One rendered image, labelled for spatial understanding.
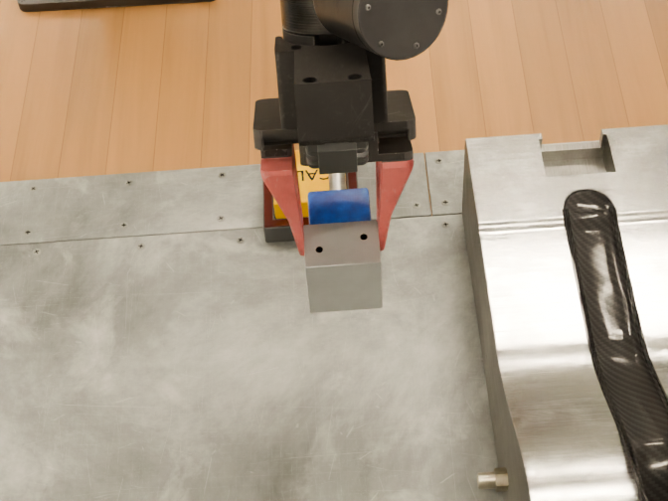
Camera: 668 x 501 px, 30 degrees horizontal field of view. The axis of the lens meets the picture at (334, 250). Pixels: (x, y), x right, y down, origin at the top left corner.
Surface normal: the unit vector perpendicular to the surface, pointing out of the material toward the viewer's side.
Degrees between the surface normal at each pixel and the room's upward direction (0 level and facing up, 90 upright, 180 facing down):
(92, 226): 0
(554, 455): 21
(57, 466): 0
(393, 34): 65
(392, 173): 84
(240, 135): 0
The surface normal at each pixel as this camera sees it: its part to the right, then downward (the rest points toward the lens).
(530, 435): -0.07, -0.90
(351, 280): 0.05, 0.80
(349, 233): -0.05, -0.60
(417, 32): 0.44, 0.35
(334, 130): 0.03, 0.42
